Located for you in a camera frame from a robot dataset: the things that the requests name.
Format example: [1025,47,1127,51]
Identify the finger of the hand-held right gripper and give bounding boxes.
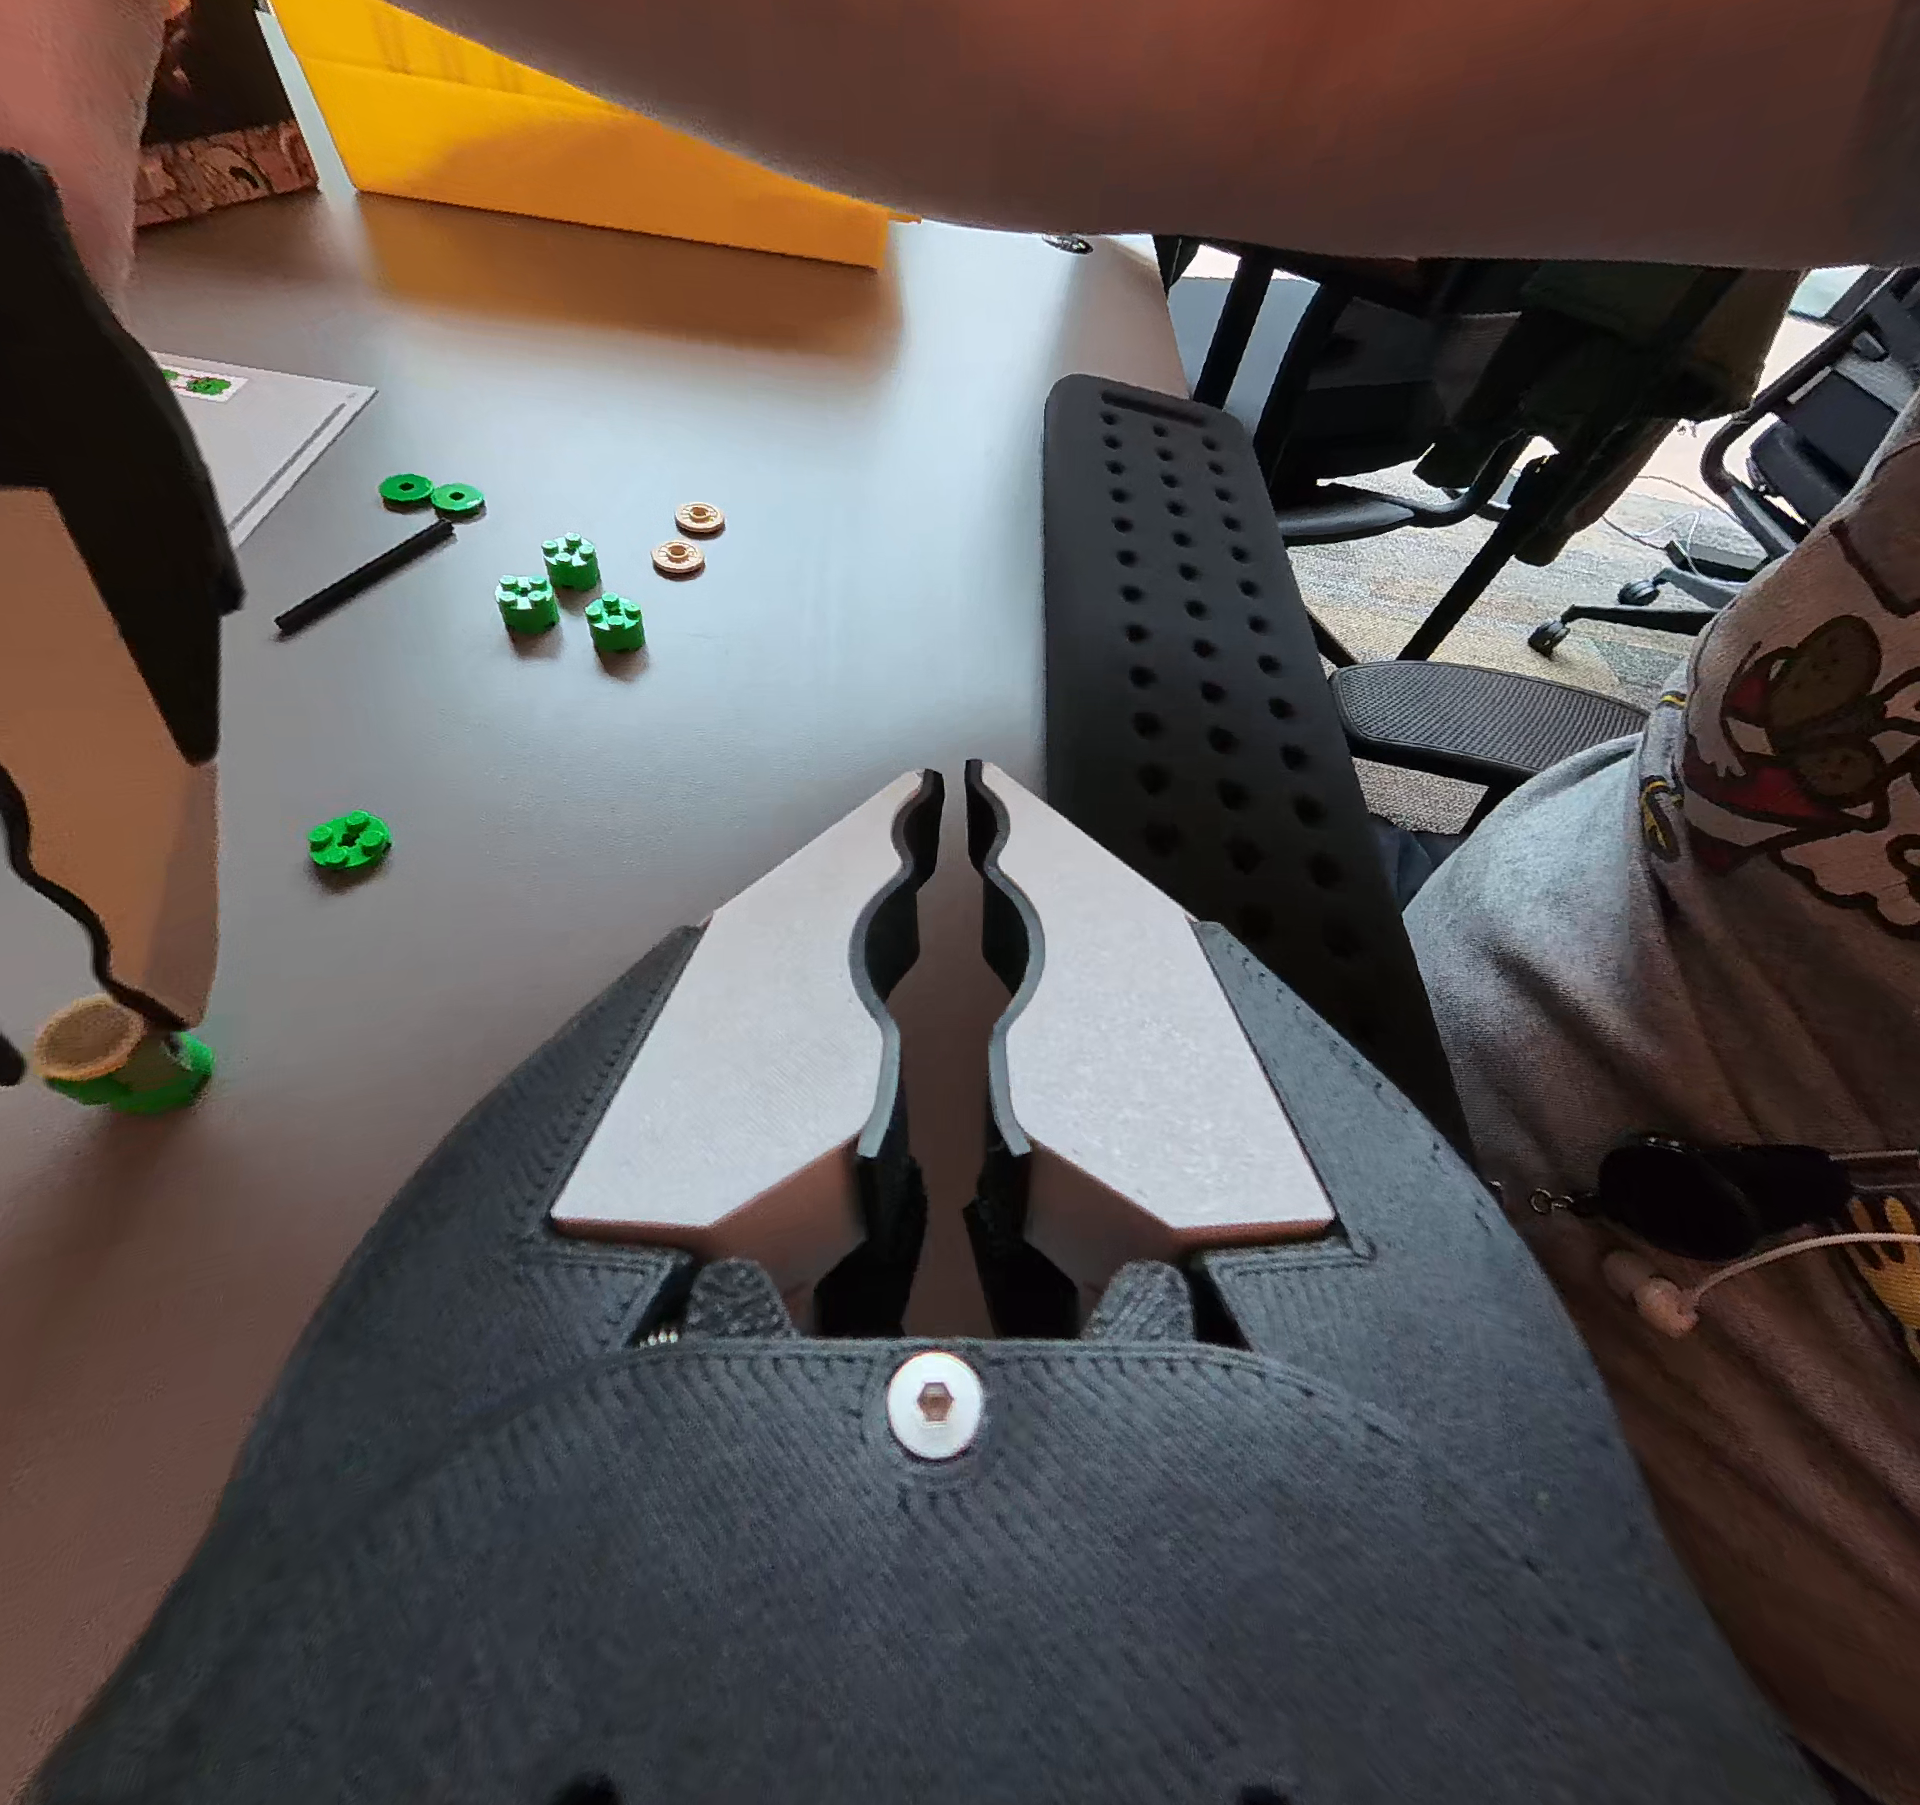
[0,482,224,1034]

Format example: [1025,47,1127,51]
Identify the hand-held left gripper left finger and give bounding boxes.
[549,767,951,1339]

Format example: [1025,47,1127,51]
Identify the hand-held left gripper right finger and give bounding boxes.
[957,758,1341,1339]

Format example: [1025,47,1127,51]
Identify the green toy brick assembly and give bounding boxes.
[44,1032,217,1120]

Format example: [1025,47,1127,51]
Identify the person's right forearm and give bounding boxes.
[0,0,1920,299]

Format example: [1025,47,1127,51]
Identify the grey desk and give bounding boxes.
[0,176,1202,1755]

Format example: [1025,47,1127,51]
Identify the open instruction booklet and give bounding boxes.
[151,350,378,547]

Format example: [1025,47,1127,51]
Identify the black toy axle rod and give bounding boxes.
[275,523,456,635]

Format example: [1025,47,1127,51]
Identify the dark bamboo set box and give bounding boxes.
[134,0,321,228]

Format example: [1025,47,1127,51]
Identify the yellow storage bin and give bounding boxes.
[255,0,918,275]

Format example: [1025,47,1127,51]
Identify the grey printed t-shirt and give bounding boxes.
[1403,395,1920,1793]

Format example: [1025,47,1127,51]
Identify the olive jacket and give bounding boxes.
[1417,260,1802,563]

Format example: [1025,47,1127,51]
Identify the white earphone cable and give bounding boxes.
[1603,1227,1920,1339]

